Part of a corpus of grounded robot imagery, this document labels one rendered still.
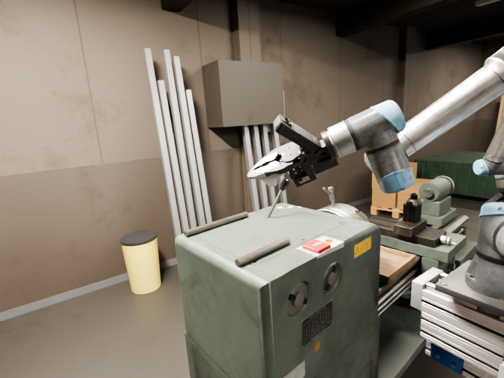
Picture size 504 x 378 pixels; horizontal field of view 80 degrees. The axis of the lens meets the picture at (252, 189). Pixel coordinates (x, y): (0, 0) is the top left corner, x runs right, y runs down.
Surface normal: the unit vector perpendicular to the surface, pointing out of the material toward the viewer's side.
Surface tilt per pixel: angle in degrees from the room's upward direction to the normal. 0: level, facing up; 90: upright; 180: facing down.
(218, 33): 90
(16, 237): 90
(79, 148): 90
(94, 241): 90
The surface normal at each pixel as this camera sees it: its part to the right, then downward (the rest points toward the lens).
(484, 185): -0.82, 0.18
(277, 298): 0.65, 0.13
